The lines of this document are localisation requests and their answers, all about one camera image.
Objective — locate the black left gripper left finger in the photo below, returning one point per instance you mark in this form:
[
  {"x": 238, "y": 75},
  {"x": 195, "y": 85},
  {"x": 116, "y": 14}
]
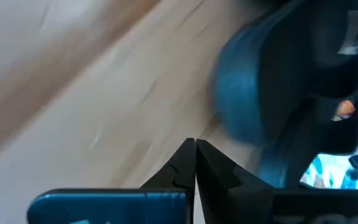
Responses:
[{"x": 182, "y": 174}]

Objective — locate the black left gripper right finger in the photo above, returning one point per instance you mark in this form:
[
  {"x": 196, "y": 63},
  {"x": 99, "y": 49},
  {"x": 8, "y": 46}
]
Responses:
[{"x": 219, "y": 186}]

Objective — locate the black rubber slide sandal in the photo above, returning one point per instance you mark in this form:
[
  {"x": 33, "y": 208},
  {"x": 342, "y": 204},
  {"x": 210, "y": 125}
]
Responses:
[{"x": 244, "y": 93}]

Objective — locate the colourful patterned rug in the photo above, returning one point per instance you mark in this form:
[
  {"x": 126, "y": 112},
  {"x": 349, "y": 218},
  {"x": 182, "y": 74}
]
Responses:
[{"x": 331, "y": 171}]

